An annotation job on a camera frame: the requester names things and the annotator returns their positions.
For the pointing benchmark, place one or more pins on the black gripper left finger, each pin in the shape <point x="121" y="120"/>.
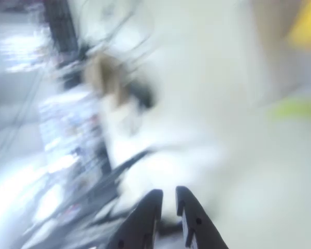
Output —
<point x="137" y="228"/>

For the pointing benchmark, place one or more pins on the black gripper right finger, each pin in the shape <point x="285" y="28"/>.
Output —
<point x="202" y="228"/>

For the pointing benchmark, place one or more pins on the person's hand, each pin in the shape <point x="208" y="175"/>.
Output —
<point x="106" y="77"/>

